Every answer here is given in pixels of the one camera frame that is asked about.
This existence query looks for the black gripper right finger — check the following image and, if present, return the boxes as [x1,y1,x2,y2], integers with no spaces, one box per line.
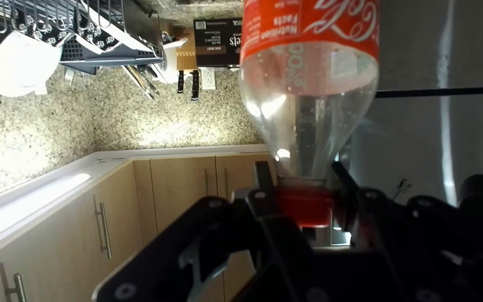
[330,160,483,302]

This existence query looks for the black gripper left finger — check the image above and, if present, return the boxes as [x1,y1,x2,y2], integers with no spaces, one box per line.
[92,160,310,302]

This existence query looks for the coca-cola plastic bottle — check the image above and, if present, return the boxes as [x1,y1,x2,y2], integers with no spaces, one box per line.
[238,0,382,229]

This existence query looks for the wooden upper cabinets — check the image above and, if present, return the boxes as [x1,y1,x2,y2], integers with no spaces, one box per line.
[0,157,279,302]

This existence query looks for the stainless steel refrigerator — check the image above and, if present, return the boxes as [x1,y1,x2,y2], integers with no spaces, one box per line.
[357,0,483,209]

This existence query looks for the wooden knife block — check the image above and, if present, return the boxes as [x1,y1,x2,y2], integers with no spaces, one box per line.
[174,39,201,101]

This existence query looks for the black cardboard box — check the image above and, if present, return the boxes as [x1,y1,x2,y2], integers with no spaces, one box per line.
[191,17,244,71]

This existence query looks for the grey dish rack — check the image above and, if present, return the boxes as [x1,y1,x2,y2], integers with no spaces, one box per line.
[0,0,167,78]

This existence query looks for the white plastic container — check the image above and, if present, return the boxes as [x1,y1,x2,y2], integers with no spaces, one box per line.
[0,31,63,100]

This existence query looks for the white wall outlet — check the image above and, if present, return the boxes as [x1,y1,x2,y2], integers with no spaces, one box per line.
[201,69,216,91]

